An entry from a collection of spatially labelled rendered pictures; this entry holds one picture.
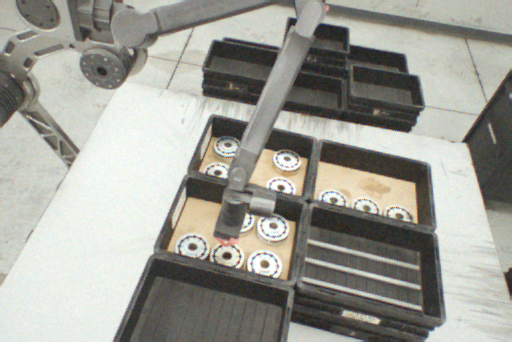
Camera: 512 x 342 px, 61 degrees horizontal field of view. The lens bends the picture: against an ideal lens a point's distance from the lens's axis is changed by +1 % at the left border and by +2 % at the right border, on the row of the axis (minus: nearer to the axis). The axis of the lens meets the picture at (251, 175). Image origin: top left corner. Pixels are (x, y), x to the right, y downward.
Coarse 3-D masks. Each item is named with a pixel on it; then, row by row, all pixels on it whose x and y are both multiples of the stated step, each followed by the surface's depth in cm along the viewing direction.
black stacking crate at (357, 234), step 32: (320, 224) 140; (352, 224) 136; (384, 224) 133; (320, 256) 134; (352, 256) 136; (384, 256) 137; (416, 256) 138; (320, 288) 127; (352, 288) 128; (384, 288) 129; (352, 320) 122; (384, 320) 120
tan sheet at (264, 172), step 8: (208, 152) 158; (264, 152) 161; (272, 152) 161; (208, 160) 155; (216, 160) 155; (264, 160) 158; (304, 160) 161; (200, 168) 152; (256, 168) 155; (264, 168) 156; (272, 168) 156; (304, 168) 158; (256, 176) 153; (264, 176) 153; (272, 176) 153; (280, 176) 154; (288, 176) 154; (296, 176) 155; (264, 184) 151; (296, 184) 152; (296, 192) 150
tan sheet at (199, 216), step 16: (192, 208) 140; (208, 208) 141; (192, 224) 136; (208, 224) 137; (256, 224) 139; (176, 240) 132; (208, 240) 133; (240, 240) 134; (256, 240) 135; (288, 240) 136; (288, 256) 133
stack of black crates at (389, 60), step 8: (352, 48) 284; (360, 48) 283; (368, 48) 283; (352, 56) 288; (360, 56) 287; (368, 56) 287; (376, 56) 286; (384, 56) 285; (392, 56) 284; (400, 56) 284; (360, 64) 288; (368, 64) 289; (376, 64) 290; (384, 64) 289; (392, 64) 289; (400, 64) 286; (344, 72) 268; (408, 72) 269; (344, 80) 271
